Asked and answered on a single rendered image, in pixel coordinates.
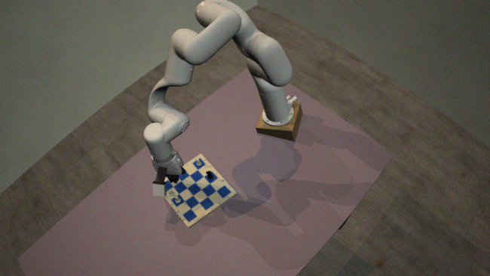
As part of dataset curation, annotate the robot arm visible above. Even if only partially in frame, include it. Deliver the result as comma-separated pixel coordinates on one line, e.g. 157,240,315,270
143,0,297,164

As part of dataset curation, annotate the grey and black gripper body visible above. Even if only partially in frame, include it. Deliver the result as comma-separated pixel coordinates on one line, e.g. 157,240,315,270
152,153,184,175

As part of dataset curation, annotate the blue and cream chessboard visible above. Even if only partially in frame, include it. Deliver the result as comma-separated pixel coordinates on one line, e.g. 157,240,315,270
164,154,237,228

